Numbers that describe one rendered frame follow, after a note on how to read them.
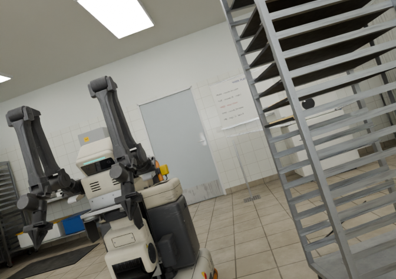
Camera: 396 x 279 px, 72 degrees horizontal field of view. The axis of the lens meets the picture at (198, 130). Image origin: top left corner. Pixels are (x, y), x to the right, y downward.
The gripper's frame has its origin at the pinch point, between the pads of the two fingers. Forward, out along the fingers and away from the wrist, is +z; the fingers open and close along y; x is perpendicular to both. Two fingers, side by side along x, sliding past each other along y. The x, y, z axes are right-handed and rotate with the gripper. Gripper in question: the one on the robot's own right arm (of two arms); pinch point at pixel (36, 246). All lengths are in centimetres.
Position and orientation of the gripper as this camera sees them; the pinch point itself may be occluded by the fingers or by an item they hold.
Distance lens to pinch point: 143.7
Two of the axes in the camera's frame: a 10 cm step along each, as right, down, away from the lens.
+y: 9.4, -3.0, -1.2
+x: 2.5, 4.3, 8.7
